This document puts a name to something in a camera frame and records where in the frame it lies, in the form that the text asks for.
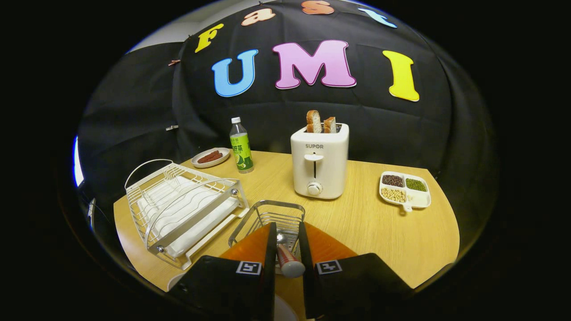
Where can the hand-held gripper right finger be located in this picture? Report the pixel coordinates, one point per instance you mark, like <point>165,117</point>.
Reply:
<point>305,267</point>

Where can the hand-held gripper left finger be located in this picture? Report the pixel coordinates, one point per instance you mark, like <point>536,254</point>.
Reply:
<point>270,272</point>

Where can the white round plate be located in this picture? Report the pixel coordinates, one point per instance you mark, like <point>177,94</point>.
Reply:
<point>285,312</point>

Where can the white divided dish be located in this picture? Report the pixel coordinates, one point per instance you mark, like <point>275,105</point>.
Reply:
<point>419,199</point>

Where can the white drip tray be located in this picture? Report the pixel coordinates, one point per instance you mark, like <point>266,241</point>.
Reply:
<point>187,225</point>

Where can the white toaster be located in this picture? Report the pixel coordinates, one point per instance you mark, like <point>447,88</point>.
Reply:
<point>328,174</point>

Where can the heap of soybeans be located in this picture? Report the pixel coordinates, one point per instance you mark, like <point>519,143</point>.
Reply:
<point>393,195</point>

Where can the heap of red beans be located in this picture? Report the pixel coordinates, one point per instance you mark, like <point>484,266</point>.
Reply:
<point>393,180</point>

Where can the green label drink bottle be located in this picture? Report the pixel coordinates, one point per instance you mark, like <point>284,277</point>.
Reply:
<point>241,151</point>

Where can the red sausage piece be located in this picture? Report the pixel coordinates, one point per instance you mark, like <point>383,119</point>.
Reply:
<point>208,155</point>
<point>214,158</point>

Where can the small grey saucer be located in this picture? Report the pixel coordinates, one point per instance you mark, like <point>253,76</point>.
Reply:
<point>198,162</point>

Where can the heap of green beans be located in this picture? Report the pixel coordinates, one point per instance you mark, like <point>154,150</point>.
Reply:
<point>415,184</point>

